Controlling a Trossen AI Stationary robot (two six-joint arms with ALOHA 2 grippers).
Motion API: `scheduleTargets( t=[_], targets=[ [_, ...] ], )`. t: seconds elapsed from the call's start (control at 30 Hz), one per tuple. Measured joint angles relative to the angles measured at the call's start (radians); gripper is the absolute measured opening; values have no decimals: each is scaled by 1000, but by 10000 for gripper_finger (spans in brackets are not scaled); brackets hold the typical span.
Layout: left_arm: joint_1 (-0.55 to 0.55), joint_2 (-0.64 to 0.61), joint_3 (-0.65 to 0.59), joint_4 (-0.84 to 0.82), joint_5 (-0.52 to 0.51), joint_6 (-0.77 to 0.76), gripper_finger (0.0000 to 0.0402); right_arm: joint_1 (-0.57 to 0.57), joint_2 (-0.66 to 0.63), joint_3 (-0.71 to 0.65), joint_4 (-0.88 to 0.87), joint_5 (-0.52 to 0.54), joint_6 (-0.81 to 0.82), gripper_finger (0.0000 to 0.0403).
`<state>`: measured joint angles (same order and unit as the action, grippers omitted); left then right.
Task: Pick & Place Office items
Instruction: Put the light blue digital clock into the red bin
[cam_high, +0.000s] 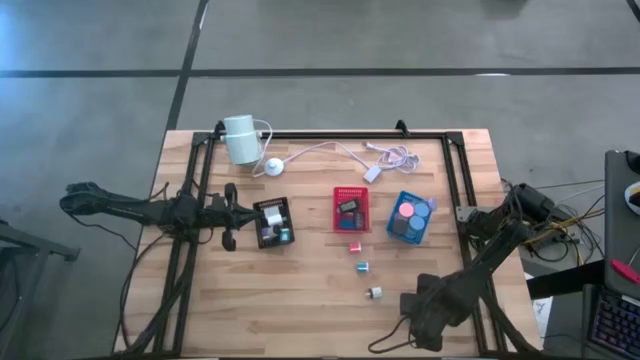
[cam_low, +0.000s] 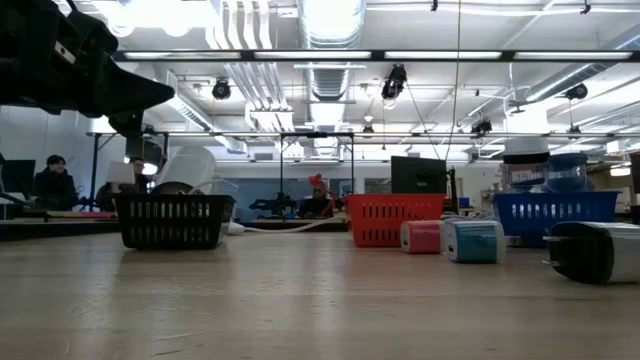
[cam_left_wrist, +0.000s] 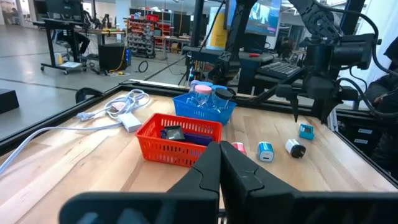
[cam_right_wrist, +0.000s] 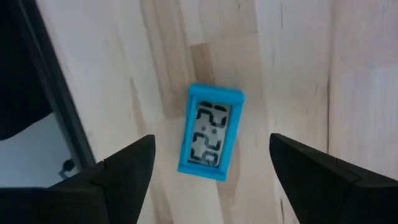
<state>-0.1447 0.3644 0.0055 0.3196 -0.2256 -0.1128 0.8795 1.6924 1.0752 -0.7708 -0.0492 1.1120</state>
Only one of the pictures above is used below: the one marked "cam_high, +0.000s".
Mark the blue five-minute hourglass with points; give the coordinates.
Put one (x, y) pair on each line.
(422, 210)

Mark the white power adapter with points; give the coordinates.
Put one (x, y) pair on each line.
(372, 175)

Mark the blue plastic basket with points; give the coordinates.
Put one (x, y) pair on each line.
(425, 235)

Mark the black flat panel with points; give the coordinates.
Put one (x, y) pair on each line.
(565, 280)

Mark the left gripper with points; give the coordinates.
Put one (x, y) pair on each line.
(229, 215)

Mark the white round puck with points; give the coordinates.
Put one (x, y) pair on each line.
(273, 167)

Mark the grey metal bench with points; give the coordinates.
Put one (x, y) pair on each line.
(30, 245)

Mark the purple and white wall charger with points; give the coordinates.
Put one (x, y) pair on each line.
(267, 233)

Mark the pink and white wall charger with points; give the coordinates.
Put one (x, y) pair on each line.
(355, 247)

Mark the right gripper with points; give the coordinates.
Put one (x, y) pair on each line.
(427, 310)

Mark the teal USB wall charger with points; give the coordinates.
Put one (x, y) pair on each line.
(285, 235)

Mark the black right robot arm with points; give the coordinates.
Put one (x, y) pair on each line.
(500, 240)

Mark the teal striped wall charger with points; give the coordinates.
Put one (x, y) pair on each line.
(362, 267)

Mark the white black-faced wall charger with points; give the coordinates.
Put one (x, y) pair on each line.
(374, 293)

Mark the large white wall charger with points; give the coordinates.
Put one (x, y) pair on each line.
(272, 210)

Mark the white and yellow mouse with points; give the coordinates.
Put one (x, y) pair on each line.
(634, 197)

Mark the grey side desk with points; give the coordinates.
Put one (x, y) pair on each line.
(617, 225)

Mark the black frame clamp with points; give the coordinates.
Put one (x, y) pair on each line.
(401, 128)
(218, 128)

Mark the backlit computer keyboard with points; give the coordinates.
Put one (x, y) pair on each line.
(617, 325)

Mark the black plastic basket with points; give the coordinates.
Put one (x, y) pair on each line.
(260, 240)

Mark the white paper sheet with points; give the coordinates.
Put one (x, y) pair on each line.
(542, 310)

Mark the red plastic basket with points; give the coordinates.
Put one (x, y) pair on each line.
(362, 192)

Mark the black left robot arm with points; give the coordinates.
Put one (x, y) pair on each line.
(125, 210)

